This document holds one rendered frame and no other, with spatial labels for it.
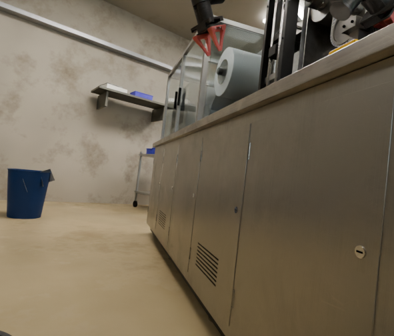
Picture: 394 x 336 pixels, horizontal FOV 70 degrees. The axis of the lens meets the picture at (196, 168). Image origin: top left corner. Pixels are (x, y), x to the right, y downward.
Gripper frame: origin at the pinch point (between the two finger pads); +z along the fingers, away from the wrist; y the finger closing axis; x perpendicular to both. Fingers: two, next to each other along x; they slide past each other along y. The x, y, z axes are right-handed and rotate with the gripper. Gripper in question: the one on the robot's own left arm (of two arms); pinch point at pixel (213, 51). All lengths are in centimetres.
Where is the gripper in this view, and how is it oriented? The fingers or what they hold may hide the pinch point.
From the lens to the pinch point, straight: 102.9
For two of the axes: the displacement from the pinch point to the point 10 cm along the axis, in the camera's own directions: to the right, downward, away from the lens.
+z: 3.0, 9.2, 2.7
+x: -7.5, 4.0, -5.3
